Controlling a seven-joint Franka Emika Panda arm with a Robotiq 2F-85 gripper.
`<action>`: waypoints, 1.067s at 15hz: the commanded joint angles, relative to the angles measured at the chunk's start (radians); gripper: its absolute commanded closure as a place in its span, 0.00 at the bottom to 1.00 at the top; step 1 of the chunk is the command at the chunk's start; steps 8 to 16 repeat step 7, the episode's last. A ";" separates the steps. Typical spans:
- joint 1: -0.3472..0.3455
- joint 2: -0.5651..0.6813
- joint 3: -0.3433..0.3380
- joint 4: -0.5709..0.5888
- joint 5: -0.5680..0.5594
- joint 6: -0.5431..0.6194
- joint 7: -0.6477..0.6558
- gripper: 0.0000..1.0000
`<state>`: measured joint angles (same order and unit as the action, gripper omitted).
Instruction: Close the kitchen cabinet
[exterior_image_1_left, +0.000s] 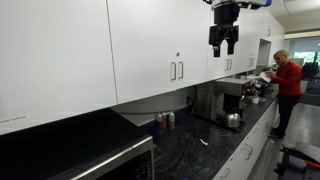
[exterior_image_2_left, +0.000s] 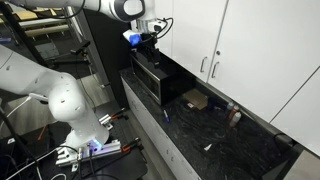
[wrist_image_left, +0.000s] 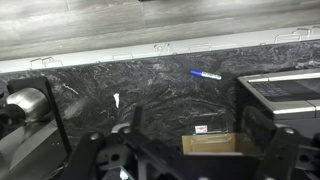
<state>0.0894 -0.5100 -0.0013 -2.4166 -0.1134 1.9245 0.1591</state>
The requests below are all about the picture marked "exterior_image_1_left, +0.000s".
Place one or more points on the red-brown sauce bottle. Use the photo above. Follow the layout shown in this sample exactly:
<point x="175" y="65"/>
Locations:
<point x="164" y="121"/>

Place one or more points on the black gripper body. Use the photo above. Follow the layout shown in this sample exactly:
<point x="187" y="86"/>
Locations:
<point x="226" y="15"/>

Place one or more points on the white paper sheet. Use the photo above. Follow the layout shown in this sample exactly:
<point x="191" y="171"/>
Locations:
<point x="265" y="76"/>

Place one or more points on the white wrist camera, blue mount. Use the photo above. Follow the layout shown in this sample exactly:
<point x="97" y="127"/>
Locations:
<point x="268" y="2"/>

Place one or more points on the white cup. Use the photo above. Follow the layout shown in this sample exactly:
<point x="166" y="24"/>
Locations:
<point x="255" y="100"/>

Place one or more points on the steel coffee kettle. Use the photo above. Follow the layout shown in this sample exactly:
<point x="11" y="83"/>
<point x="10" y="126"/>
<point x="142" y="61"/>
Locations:
<point x="231" y="119"/>

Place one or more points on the white high cabinet block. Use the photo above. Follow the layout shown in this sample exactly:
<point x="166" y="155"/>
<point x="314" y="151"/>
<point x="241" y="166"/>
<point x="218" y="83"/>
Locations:
<point x="275" y="30"/>

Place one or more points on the orange black clamp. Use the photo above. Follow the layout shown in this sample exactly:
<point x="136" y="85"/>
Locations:
<point x="312" y="164"/>

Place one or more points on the black stainless microwave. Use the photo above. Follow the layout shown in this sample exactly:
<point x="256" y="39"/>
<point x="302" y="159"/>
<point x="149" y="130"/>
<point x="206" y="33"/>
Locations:
<point x="66" y="146"/>

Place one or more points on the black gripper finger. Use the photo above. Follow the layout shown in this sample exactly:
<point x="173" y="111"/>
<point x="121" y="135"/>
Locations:
<point x="232" y="36"/>
<point x="216" y="36"/>

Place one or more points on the white cabinet door with label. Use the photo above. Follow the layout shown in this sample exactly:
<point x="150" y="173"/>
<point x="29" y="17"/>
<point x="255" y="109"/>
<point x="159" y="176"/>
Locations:
<point x="56" y="60"/>

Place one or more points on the dark office chair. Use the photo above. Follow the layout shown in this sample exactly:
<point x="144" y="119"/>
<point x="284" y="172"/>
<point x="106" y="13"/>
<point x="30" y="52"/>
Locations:
<point x="308" y="70"/>

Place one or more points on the small white-capped bottle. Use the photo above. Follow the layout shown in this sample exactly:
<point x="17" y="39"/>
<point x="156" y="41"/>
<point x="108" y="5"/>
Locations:
<point x="159" y="120"/>

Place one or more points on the white upper cabinet door with lock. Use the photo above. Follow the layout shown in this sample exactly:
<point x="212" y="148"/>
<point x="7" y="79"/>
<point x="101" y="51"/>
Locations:
<point x="193" y="43"/>

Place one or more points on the man in red sweater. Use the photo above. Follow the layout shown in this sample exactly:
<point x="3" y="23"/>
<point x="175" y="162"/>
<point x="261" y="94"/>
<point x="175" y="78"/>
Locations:
<point x="288" y="80"/>

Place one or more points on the white paper scrap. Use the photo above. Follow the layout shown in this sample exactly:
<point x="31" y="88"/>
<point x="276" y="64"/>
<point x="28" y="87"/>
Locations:
<point x="203" y="142"/>

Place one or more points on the white squeeze bottle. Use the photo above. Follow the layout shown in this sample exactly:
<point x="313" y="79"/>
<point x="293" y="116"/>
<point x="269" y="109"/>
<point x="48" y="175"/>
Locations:
<point x="171" y="120"/>

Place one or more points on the stainless coffee machine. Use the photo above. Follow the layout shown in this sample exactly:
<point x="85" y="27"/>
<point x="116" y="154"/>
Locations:
<point x="213" y="93"/>

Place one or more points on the white lower cabinet row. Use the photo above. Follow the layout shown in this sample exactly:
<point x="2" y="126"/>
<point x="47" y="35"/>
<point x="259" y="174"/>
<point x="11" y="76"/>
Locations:
<point x="246" y="150"/>

